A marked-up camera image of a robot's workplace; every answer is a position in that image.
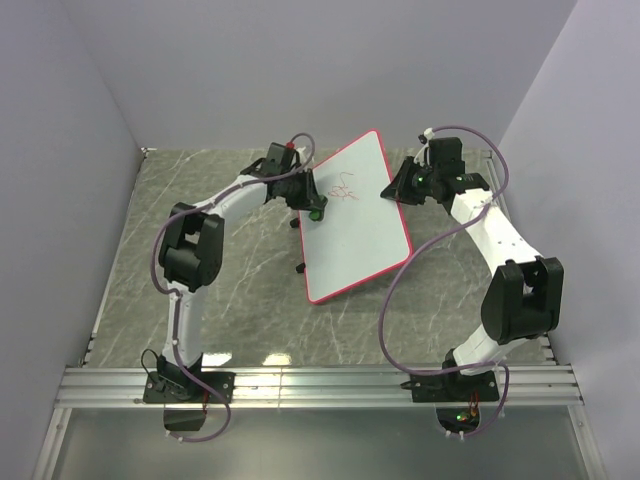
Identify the green whiteboard eraser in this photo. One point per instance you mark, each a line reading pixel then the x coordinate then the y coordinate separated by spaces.
pixel 317 213

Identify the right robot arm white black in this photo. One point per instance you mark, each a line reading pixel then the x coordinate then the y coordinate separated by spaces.
pixel 523 299

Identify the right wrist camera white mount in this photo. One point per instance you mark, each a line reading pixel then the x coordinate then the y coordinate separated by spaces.
pixel 438 152

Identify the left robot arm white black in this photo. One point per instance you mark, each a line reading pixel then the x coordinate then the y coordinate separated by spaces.
pixel 188 252

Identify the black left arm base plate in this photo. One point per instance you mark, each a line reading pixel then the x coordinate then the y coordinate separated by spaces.
pixel 215 387

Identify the pink framed whiteboard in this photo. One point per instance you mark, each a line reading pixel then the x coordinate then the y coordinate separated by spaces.
pixel 361 235

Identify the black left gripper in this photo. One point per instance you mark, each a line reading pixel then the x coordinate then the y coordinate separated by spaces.
pixel 311 199

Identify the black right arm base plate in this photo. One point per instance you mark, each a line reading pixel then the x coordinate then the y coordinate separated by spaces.
pixel 452 388

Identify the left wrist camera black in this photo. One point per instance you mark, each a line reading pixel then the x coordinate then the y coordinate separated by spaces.
pixel 280 155

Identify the aluminium mounting rail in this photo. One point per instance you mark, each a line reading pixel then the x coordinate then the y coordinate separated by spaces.
pixel 375 386

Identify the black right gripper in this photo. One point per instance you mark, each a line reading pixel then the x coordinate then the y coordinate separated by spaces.
pixel 397 190

